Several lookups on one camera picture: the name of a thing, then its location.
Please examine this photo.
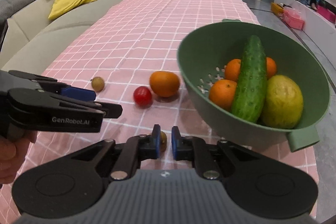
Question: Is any beige sofa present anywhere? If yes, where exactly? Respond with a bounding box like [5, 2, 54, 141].
[1, 0, 123, 75]

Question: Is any green colander bowl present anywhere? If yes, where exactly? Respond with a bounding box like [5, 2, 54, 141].
[177, 20, 330, 152]

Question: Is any white tv console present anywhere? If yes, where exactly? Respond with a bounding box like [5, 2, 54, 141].
[274, 0, 336, 63]

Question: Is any pink storage box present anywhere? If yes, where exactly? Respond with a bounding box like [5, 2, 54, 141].
[283, 6, 305, 30]

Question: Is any pink checkered tablecloth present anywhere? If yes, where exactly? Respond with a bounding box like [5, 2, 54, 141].
[0, 0, 320, 224]

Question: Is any person's left hand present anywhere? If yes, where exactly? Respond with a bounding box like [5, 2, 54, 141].
[0, 131, 37, 184]

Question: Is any orange with dark spot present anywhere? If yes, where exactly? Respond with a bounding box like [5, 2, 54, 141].
[209, 79, 237, 111]

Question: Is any green cucumber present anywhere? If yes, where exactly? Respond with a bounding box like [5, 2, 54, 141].
[231, 35, 267, 123]

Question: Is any brown longan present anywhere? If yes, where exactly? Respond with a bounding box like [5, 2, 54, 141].
[159, 131, 167, 152]
[91, 77, 105, 92]

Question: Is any magenta box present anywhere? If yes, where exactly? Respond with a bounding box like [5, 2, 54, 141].
[317, 5, 336, 24]

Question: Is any red cherry tomato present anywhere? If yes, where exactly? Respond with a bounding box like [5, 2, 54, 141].
[133, 86, 153, 107]

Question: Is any grey cushion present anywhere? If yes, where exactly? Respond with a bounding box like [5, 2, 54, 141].
[1, 0, 36, 26]

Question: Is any orange box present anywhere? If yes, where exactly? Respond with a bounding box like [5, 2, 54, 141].
[270, 2, 284, 17]

